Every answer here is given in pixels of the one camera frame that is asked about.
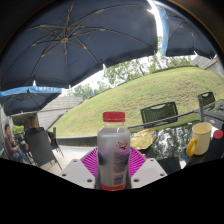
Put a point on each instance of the grey umbrella pole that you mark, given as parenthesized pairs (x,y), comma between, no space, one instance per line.
(201,111)

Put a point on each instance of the red-capped plastic drink bottle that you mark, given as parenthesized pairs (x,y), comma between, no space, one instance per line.
(113,150)

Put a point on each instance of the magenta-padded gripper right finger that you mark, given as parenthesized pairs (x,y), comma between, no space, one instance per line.
(148,171)

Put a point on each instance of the person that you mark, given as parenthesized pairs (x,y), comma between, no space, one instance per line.
(33,128)
(11,145)

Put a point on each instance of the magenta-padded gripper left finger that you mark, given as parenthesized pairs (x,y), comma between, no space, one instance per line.
(77,173)

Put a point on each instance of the blue-edged patio umbrella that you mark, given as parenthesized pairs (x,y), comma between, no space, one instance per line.
(26,98)

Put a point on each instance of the large navy patio umbrella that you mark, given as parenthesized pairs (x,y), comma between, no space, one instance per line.
(73,40)

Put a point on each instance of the grey sloped-roof building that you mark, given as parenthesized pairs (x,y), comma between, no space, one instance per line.
(58,110)

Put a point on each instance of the wide dark mesh chair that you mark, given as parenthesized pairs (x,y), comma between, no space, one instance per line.
(159,113)

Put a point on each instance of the dark wicker chair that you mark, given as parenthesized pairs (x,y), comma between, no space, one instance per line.
(41,148)

